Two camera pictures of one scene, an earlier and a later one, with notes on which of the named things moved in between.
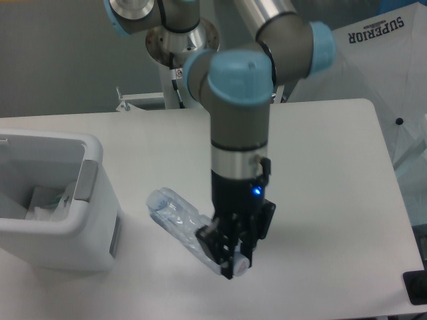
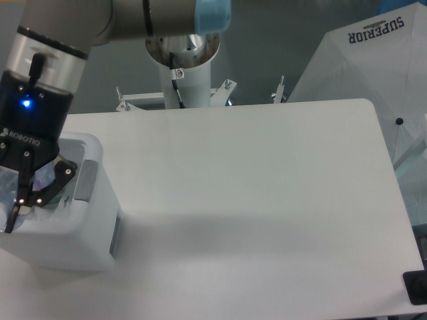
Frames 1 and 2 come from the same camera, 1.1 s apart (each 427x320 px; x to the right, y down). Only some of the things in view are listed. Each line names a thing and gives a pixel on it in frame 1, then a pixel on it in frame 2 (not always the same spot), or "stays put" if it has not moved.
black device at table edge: [415, 286] stays put
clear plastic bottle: [183, 219] to [43, 175]
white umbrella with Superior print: [382, 59] stays put
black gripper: [239, 177] to [37, 91]
